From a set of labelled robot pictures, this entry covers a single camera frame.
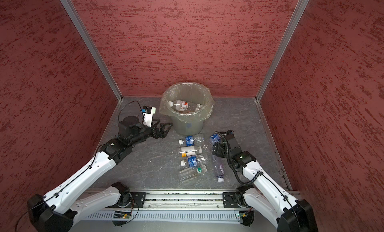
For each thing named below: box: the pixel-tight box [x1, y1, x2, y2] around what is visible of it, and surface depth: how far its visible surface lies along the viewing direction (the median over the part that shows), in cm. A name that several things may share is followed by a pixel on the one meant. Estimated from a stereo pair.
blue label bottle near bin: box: [178, 135, 205, 147], surface depth 92 cm
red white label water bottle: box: [168, 100, 203, 112], surface depth 94 cm
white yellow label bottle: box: [177, 146, 202, 158], surface depth 90 cm
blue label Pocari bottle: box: [180, 154, 207, 168], surface depth 84 cm
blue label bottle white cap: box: [209, 133, 222, 145], surface depth 94 cm
